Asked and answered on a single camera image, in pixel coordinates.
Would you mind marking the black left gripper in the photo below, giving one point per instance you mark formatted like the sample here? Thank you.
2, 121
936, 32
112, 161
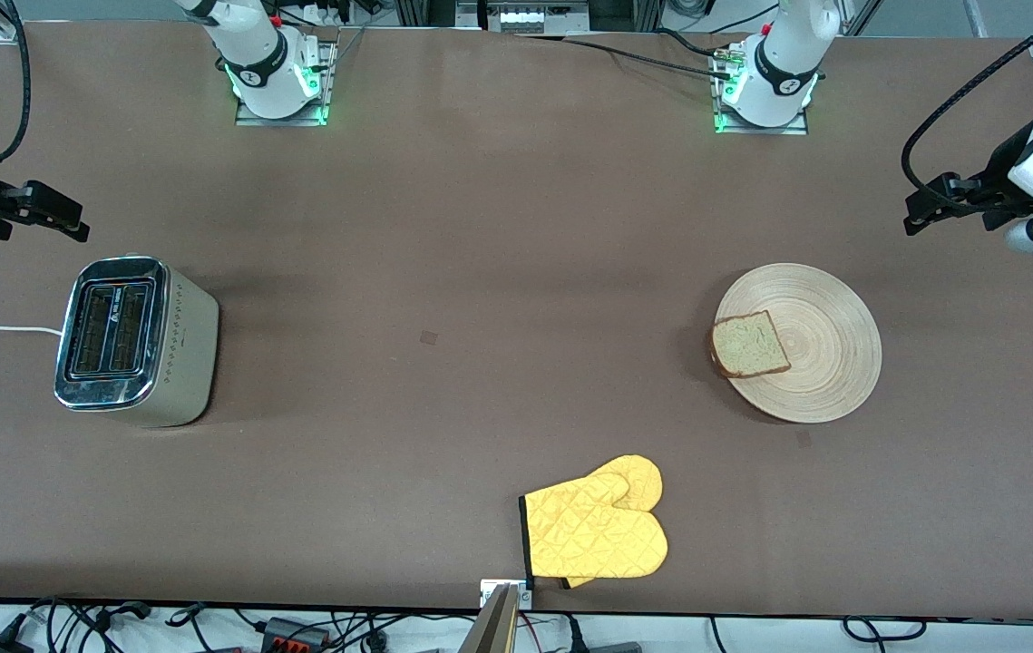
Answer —
998, 180

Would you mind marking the round wooden plate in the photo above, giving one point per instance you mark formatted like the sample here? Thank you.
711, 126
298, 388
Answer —
824, 345

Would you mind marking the slice of brown bread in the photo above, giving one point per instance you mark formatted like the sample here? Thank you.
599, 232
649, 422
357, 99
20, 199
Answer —
752, 345

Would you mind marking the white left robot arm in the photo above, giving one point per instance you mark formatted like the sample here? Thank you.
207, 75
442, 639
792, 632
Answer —
779, 54

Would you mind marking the silver two-slot toaster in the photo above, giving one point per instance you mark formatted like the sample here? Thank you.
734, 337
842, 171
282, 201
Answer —
180, 363

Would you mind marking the yellow quilted oven mitt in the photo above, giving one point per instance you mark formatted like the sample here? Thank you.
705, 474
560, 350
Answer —
638, 476
589, 535

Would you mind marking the white power strip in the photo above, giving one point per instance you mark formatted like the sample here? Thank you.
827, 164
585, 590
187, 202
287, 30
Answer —
525, 18

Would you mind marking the black power adapter red buttons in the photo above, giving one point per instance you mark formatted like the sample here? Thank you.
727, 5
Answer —
289, 632

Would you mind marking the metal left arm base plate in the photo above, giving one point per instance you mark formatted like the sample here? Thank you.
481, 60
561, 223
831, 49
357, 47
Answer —
793, 129

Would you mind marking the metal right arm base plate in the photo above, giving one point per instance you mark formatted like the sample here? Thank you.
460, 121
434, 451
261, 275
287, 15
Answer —
248, 120

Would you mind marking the small metal edge bracket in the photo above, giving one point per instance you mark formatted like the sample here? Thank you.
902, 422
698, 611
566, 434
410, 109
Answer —
489, 594

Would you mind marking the tan camera mount bar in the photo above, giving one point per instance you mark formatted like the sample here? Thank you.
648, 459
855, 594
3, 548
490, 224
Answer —
493, 630

